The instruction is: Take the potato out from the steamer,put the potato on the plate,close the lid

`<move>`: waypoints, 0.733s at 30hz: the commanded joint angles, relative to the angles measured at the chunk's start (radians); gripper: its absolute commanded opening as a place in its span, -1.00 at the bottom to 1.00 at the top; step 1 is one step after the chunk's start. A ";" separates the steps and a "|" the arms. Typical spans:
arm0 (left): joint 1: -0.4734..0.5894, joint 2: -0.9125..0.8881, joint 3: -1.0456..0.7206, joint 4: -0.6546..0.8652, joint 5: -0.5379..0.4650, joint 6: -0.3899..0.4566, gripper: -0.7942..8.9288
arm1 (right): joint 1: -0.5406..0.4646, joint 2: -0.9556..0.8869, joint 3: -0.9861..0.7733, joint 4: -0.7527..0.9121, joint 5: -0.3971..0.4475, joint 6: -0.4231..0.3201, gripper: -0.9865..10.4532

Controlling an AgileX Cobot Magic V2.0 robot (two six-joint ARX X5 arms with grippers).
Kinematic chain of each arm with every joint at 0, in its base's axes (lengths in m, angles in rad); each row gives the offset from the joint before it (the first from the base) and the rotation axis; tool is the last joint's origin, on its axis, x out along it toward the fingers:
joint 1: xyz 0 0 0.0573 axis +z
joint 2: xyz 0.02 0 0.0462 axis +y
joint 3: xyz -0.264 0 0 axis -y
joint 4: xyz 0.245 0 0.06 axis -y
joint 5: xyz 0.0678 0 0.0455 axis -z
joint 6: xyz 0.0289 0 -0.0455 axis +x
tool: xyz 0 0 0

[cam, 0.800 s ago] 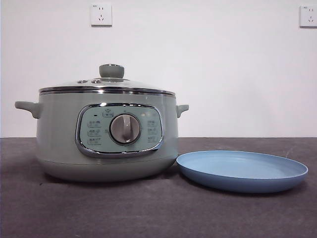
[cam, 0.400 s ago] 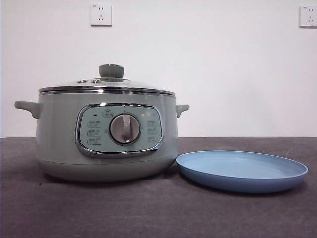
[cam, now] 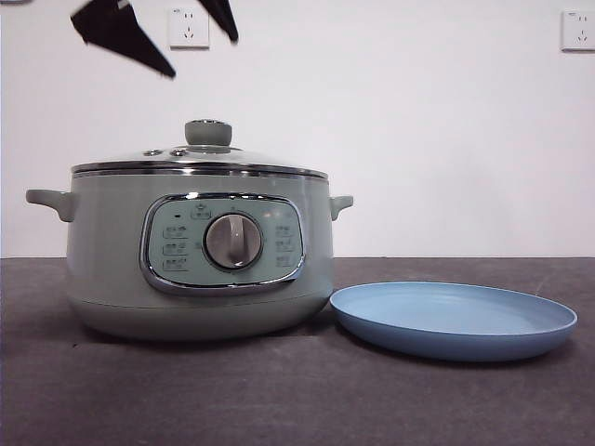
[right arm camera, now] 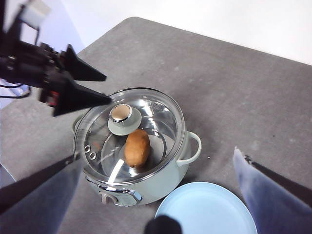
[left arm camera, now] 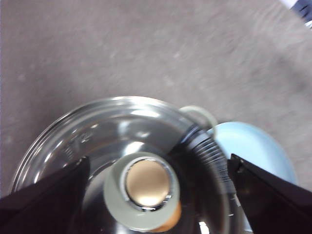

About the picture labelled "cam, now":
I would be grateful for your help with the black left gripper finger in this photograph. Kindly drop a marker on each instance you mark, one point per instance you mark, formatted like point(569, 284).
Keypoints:
point(125, 37)
point(223, 16)

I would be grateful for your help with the pale green electric steamer pot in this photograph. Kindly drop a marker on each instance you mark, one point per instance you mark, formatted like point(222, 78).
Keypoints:
point(111, 260)

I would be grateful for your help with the glass lid with green knob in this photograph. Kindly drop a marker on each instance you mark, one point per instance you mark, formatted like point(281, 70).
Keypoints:
point(207, 135)

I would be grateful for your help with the white wall socket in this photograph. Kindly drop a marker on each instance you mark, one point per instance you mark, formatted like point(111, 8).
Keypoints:
point(189, 29)
point(578, 31)

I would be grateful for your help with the light blue round plate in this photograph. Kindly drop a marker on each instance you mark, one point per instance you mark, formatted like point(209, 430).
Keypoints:
point(446, 320)

